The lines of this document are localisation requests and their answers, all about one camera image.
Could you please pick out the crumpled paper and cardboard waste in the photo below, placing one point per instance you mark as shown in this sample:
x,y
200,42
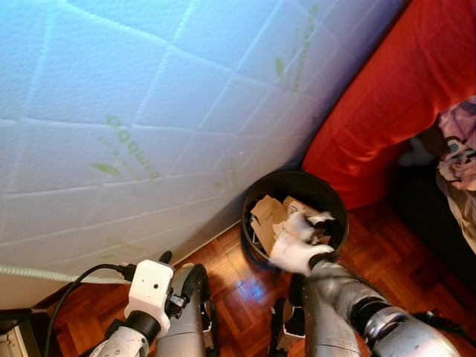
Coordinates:
x,y
264,216

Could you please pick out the silver right robot leg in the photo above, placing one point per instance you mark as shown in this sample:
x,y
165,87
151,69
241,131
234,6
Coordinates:
x,y
323,338

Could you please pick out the silver robot leg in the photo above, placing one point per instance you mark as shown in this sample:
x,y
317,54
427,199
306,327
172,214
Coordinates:
x,y
323,338
182,335

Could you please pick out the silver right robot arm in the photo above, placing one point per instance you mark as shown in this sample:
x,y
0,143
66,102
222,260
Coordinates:
x,y
335,286

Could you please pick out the beige floral bed sheet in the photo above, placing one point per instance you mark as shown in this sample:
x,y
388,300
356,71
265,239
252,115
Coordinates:
x,y
465,216

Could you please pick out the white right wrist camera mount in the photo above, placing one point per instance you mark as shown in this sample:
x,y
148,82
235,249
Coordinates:
x,y
297,256

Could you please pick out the silver left robot leg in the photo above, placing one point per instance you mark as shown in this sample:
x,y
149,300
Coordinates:
x,y
182,335

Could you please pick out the pink cartoon print duvet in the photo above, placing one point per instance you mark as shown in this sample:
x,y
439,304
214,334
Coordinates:
x,y
461,126

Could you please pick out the red fabric cushion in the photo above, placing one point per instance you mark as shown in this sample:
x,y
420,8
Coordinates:
x,y
394,97

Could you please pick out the black round waste bin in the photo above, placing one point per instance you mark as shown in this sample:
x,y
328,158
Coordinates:
x,y
297,182

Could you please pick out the grey quilted mattress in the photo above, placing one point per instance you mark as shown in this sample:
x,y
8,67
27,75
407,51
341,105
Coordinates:
x,y
149,149

